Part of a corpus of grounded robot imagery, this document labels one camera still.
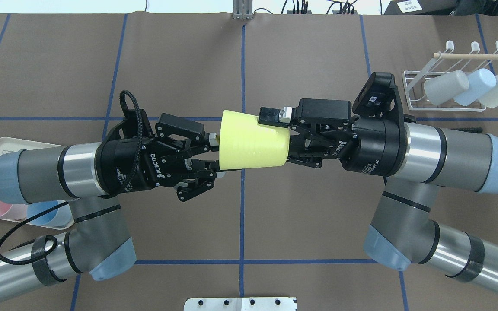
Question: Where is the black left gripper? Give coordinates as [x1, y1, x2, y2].
[96, 114, 226, 202]

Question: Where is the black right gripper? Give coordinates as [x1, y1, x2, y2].
[258, 98, 406, 177]

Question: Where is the yellow plastic cup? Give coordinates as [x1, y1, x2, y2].
[219, 110, 289, 171]

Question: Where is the grey plastic cup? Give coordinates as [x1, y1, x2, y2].
[424, 70, 469, 106]

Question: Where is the light blue plastic cup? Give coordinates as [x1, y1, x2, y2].
[454, 68, 497, 106]

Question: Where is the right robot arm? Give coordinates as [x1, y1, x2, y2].
[258, 97, 498, 293]

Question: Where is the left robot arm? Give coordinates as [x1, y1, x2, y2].
[0, 110, 219, 302]

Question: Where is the black laptop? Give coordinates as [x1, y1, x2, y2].
[382, 0, 458, 16]

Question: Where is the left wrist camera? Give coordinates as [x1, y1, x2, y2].
[119, 90, 154, 139]

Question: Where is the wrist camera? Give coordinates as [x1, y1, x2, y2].
[352, 71, 404, 121]
[119, 90, 154, 139]

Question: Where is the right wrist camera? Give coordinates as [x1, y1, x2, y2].
[352, 71, 404, 121]

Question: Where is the white wire cup rack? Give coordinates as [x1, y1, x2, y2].
[402, 41, 498, 112]

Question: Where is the aluminium frame post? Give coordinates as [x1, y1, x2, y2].
[232, 0, 254, 20]

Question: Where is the white camera pillar base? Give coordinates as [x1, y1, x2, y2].
[183, 297, 298, 311]

